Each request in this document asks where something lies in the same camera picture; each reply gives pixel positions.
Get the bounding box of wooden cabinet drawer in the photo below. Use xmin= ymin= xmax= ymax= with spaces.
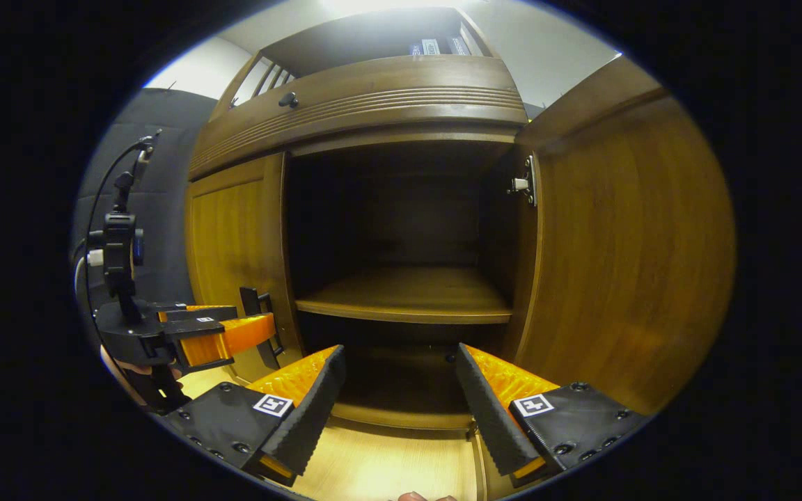
xmin=189 ymin=54 xmax=528 ymax=180

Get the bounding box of metal door hinge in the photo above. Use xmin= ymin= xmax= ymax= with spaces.
xmin=509 ymin=154 xmax=538 ymax=207

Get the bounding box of black door handle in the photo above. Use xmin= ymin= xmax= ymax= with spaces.
xmin=239 ymin=287 xmax=285 ymax=369

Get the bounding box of large ceiling light panel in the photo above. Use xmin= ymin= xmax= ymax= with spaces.
xmin=321 ymin=0 xmax=485 ymax=18

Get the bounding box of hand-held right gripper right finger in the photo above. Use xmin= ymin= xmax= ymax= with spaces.
xmin=455 ymin=343 xmax=652 ymax=488

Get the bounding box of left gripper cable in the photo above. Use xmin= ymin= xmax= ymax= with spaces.
xmin=75 ymin=136 xmax=158 ymax=335

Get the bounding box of wooden inner cabinet shelf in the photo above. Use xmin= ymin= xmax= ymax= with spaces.
xmin=295 ymin=267 xmax=513 ymax=325

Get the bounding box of wooden shoe cabinet door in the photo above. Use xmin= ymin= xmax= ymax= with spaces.
xmin=516 ymin=56 xmax=737 ymax=416
xmin=185 ymin=153 xmax=303 ymax=382

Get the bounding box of brown wooden double-door shoe cabinet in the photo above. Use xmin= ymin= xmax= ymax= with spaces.
xmin=185 ymin=7 xmax=737 ymax=432

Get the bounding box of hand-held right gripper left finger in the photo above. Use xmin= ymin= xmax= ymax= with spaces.
xmin=161 ymin=346 xmax=347 ymax=488

